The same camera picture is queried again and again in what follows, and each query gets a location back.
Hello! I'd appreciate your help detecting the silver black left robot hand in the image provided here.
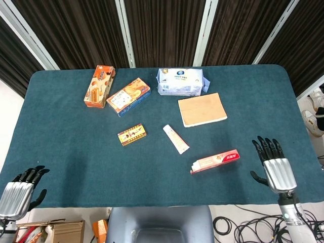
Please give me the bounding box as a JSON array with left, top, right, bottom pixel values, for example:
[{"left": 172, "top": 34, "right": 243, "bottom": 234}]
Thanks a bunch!
[{"left": 0, "top": 165, "right": 51, "bottom": 221}]

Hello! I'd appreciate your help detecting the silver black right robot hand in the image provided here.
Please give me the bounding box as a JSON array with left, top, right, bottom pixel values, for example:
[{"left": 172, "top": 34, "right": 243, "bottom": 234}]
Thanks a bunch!
[{"left": 250, "top": 136, "right": 298, "bottom": 195}]

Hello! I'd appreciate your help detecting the pink toothpaste box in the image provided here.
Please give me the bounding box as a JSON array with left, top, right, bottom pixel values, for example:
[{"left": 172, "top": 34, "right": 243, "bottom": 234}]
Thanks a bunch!
[{"left": 189, "top": 149, "right": 240, "bottom": 175}]

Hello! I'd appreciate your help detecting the white toothpaste tube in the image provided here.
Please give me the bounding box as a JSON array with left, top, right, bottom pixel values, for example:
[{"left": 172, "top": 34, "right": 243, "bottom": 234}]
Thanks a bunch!
[{"left": 163, "top": 124, "right": 190, "bottom": 155}]

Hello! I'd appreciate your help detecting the brown cardboard box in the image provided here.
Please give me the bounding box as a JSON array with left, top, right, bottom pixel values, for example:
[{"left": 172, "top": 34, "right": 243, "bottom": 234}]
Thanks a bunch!
[{"left": 15, "top": 219, "right": 86, "bottom": 243}]

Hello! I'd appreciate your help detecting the small yellow red box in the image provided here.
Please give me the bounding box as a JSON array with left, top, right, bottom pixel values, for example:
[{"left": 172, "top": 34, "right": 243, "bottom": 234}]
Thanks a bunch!
[{"left": 117, "top": 123, "right": 148, "bottom": 147}]

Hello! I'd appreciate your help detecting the orange biscuit box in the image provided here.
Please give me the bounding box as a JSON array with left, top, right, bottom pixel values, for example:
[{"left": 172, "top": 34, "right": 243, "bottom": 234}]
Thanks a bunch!
[{"left": 84, "top": 65, "right": 116, "bottom": 109}]

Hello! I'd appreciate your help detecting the blue orange cookie box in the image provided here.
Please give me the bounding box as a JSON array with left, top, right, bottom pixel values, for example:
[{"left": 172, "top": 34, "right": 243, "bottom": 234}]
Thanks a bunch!
[{"left": 106, "top": 77, "right": 151, "bottom": 118}]

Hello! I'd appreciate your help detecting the white sneaker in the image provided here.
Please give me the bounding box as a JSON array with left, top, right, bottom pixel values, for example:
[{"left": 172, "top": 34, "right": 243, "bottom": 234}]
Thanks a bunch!
[
  {"left": 302, "top": 110, "right": 322, "bottom": 138},
  {"left": 310, "top": 88, "right": 324, "bottom": 111}
]

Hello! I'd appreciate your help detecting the teal felt table cloth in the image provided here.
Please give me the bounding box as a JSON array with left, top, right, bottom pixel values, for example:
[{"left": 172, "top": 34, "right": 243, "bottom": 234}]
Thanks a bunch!
[{"left": 0, "top": 64, "right": 324, "bottom": 209}]

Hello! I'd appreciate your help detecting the orange packet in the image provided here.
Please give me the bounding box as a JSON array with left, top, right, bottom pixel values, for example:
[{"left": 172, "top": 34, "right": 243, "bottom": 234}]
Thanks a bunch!
[{"left": 92, "top": 219, "right": 109, "bottom": 243}]

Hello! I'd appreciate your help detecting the brown cover notebook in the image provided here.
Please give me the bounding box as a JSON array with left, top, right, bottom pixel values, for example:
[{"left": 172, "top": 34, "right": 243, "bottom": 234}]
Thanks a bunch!
[{"left": 177, "top": 92, "right": 228, "bottom": 128}]

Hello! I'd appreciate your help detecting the dark ribbed partition panel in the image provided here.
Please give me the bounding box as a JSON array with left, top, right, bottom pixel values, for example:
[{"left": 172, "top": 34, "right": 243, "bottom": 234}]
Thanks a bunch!
[
  {"left": 202, "top": 0, "right": 292, "bottom": 67},
  {"left": 11, "top": 0, "right": 131, "bottom": 70},
  {"left": 0, "top": 16, "right": 46, "bottom": 98},
  {"left": 124, "top": 0, "right": 208, "bottom": 68},
  {"left": 259, "top": 0, "right": 324, "bottom": 97}
]

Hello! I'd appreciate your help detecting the white blue tissue pack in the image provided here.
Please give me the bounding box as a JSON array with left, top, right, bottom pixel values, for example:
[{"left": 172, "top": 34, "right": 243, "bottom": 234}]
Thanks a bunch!
[{"left": 156, "top": 67, "right": 212, "bottom": 97}]

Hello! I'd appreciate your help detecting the black floor cable tangle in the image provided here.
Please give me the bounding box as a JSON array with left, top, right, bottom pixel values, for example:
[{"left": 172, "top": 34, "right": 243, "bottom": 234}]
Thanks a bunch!
[{"left": 212, "top": 204, "right": 324, "bottom": 243}]

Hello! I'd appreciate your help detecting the white partition frame post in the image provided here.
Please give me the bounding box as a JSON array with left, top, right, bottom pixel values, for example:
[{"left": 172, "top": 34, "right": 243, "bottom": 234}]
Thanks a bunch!
[
  {"left": 252, "top": 0, "right": 300, "bottom": 65},
  {"left": 115, "top": 0, "right": 136, "bottom": 68},
  {"left": 0, "top": 0, "right": 61, "bottom": 71},
  {"left": 192, "top": 0, "right": 219, "bottom": 67},
  {"left": 296, "top": 80, "right": 324, "bottom": 101}
]

